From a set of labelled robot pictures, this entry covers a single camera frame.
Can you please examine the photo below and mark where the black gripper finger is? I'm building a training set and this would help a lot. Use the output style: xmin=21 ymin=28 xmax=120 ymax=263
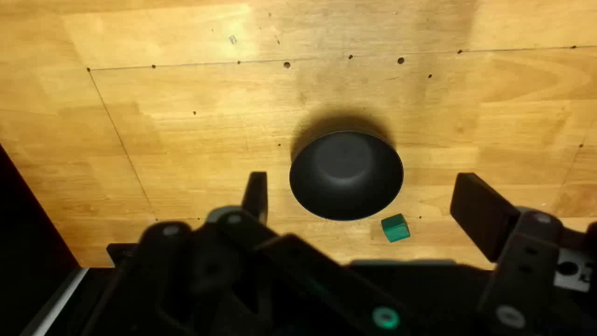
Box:
xmin=448 ymin=172 xmax=523 ymax=263

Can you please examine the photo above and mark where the small green block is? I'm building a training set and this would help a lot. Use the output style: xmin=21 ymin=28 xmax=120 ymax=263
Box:
xmin=379 ymin=213 xmax=412 ymax=244

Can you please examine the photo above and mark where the black round bowl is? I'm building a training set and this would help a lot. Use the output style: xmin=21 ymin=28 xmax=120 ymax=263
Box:
xmin=287 ymin=131 xmax=405 ymax=222

